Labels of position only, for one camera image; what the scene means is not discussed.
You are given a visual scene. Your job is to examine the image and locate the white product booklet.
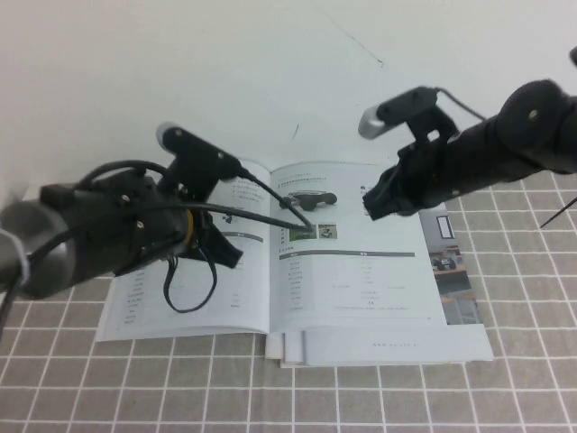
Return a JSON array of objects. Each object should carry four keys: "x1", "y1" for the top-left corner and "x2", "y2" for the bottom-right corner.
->
[{"x1": 95, "y1": 157, "x2": 453, "y2": 343}]

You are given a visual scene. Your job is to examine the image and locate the black curved arm cable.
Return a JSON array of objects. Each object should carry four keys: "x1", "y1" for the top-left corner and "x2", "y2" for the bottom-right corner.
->
[{"x1": 79, "y1": 159, "x2": 171, "y2": 193}]

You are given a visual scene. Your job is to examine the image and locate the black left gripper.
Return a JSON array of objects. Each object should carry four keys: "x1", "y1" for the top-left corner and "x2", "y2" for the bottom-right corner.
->
[{"x1": 181, "y1": 207, "x2": 245, "y2": 271}]

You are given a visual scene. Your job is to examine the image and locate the black right camera cable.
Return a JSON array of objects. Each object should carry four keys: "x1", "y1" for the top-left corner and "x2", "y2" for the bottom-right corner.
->
[{"x1": 434, "y1": 86, "x2": 489, "y2": 123}]

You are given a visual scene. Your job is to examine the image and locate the large brochure with photo cover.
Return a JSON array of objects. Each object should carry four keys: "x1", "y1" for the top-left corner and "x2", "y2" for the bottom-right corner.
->
[{"x1": 279, "y1": 201, "x2": 495, "y2": 367}]

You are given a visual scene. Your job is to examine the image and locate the thick black left camera cable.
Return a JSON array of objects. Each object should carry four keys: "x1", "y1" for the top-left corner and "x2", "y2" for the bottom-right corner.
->
[{"x1": 0, "y1": 165, "x2": 317, "y2": 326}]

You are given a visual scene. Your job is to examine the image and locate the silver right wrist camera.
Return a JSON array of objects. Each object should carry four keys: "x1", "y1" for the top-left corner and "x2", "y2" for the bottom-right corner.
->
[{"x1": 358, "y1": 87, "x2": 462, "y2": 146}]

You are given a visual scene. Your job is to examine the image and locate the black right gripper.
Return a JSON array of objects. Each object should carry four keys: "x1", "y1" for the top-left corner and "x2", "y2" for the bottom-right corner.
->
[{"x1": 362, "y1": 138, "x2": 457, "y2": 223}]

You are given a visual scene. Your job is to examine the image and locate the thin black looped cable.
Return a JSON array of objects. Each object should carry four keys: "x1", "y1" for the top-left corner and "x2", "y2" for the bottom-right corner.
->
[{"x1": 163, "y1": 243, "x2": 218, "y2": 314}]

